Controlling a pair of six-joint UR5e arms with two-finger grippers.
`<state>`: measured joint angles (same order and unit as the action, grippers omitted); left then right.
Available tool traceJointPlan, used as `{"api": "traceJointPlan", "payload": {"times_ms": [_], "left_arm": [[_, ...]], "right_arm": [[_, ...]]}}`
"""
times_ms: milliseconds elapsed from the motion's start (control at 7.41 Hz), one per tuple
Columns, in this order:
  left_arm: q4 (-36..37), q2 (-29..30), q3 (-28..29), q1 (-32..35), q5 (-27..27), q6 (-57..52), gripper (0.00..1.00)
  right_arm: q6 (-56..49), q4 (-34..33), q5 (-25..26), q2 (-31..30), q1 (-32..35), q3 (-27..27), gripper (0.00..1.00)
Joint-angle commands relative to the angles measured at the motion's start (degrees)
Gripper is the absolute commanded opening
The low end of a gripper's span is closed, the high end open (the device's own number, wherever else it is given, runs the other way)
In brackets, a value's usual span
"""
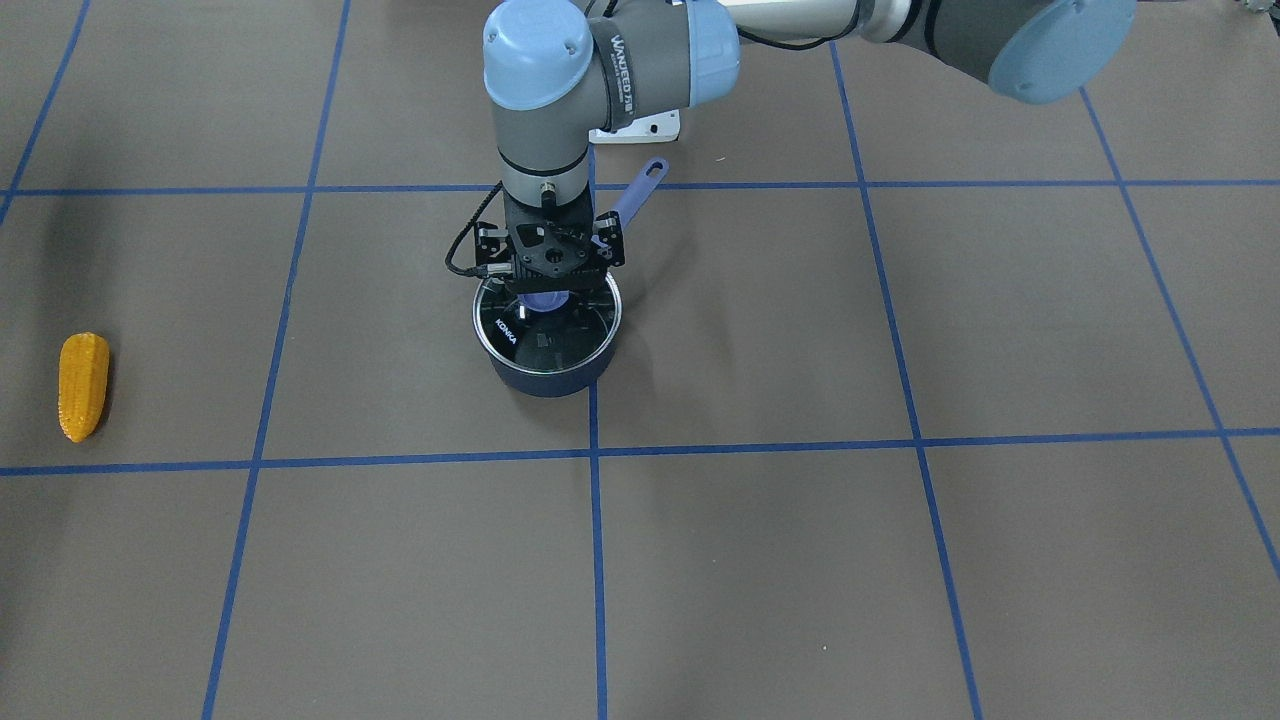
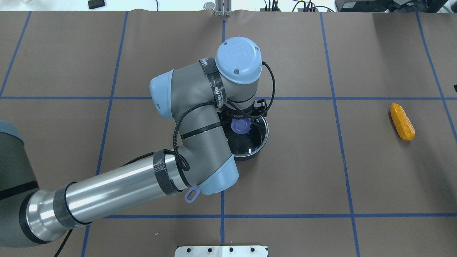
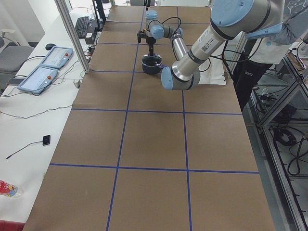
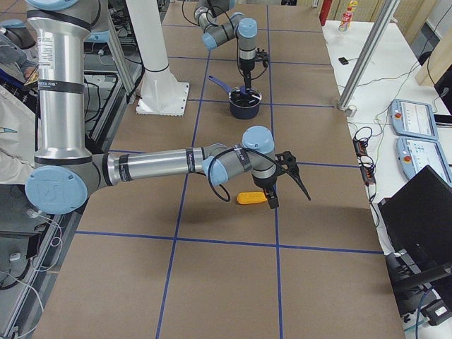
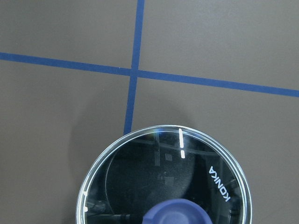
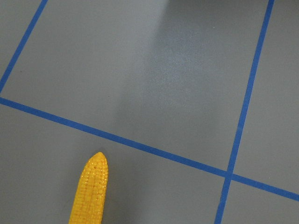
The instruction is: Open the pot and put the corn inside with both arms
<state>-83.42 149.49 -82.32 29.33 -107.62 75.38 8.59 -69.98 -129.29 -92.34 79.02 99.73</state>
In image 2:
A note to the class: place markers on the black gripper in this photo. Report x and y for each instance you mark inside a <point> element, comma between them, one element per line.
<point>238,115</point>

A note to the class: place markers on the glass pot lid blue knob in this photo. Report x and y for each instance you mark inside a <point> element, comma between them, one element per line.
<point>246,137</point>

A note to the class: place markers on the yellow corn cob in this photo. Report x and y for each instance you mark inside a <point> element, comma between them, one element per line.
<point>402,123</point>

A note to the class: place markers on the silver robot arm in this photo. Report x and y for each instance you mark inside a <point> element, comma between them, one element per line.
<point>218,122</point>

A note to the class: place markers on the dark blue saucepan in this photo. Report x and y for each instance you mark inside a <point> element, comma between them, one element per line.
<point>225,177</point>

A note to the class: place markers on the small black square pad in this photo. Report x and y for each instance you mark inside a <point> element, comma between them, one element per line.
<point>94,4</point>

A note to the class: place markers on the aluminium frame post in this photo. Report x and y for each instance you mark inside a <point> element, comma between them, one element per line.
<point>223,8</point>

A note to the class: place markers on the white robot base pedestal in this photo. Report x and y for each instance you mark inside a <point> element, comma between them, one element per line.
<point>222,251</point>

